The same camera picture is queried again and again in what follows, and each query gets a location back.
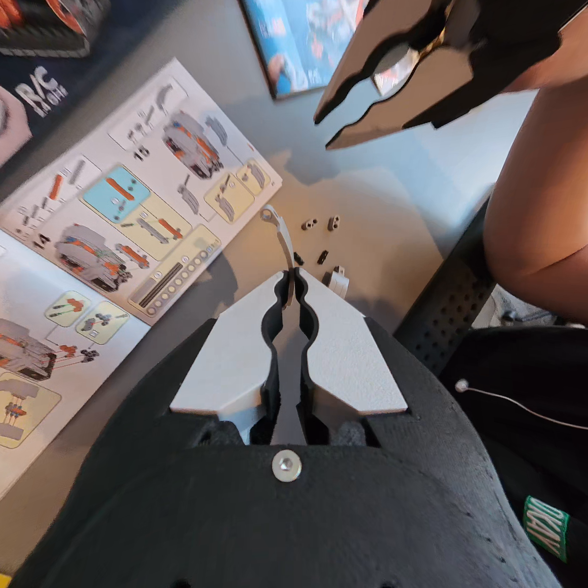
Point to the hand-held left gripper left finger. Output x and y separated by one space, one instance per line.
229 363

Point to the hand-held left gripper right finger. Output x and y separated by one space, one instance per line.
353 363

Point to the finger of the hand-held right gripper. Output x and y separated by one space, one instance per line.
376 36
427 96

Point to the grey curved fender piece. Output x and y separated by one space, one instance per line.
285 239
337 281

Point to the person's right forearm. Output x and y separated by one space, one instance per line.
542 183

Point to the grey desk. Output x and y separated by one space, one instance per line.
367 193

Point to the blue robot kit booklet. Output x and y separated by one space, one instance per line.
294 41

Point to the black perforated panel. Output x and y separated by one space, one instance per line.
450 298

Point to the grey two-hole connector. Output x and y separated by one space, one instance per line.
334 222
310 223

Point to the open instruction manual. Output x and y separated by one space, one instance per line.
138 206

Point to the person's black clothing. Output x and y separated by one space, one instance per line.
528 436

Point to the blue robot kit box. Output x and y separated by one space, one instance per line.
92 78

